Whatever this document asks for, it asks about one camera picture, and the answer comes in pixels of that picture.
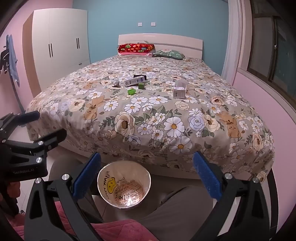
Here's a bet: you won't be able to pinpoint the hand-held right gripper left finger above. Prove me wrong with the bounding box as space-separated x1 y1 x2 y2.
23 152 104 241

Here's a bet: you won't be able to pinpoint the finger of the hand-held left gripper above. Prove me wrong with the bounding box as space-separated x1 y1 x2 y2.
7 128 67 160
0 111 40 133

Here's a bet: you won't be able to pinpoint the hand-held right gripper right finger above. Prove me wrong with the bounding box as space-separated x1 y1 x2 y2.
193 151 278 241

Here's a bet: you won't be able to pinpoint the waste bin with printed bag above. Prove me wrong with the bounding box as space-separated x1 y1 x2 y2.
97 161 151 211

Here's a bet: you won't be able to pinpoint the small white box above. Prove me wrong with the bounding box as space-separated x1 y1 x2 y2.
173 86 186 99

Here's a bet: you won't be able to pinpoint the long white blue box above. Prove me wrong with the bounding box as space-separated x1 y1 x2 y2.
124 76 146 88

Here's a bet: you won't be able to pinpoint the person's grey pants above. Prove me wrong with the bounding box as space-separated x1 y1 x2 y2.
50 154 213 232

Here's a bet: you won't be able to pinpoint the blue hanging cloth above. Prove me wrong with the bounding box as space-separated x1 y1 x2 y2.
6 35 21 87

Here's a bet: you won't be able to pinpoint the black clothes rack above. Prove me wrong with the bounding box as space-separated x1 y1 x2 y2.
0 46 26 114

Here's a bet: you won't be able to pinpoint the person's pink garment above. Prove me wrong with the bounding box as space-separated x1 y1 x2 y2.
5 202 155 241

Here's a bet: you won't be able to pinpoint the floral bed cover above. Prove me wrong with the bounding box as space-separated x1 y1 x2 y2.
25 54 275 183

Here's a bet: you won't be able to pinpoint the white wardrobe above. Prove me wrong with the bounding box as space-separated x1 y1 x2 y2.
32 9 90 92

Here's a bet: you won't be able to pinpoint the pink pillow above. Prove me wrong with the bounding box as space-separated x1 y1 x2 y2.
118 51 153 57

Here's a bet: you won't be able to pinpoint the red patterned pillow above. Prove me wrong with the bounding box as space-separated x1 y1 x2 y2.
117 43 155 54

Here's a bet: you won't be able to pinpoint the green floral pillow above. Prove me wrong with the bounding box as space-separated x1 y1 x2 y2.
153 49 185 60

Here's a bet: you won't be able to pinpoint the white bed headboard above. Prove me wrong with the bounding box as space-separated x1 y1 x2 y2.
117 34 203 59

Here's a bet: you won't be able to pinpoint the white curtain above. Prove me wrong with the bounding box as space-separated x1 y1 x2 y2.
222 0 252 86

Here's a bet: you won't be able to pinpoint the dark framed window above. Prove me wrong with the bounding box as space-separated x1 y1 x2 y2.
246 0 296 99

